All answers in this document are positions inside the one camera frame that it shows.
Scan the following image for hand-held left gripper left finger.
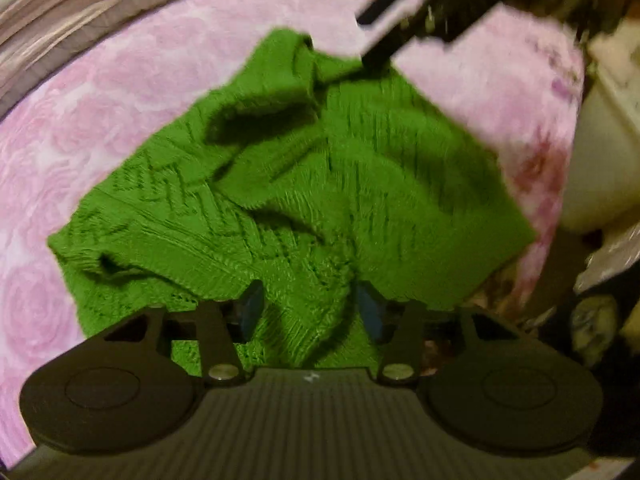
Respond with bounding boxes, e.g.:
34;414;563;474
102;280;266;388

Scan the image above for green knitted sweater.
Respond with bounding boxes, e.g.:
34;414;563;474
47;27;538;376

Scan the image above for pale pink quilt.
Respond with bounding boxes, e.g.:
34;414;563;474
0;0;281;116

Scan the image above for pink floral blanket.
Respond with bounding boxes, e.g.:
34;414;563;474
0;0;586;466

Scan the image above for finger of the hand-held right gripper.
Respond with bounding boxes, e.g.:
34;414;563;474
356;0;408;27
360;22;431;68

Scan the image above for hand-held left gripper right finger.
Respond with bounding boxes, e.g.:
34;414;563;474
356;280;523;388

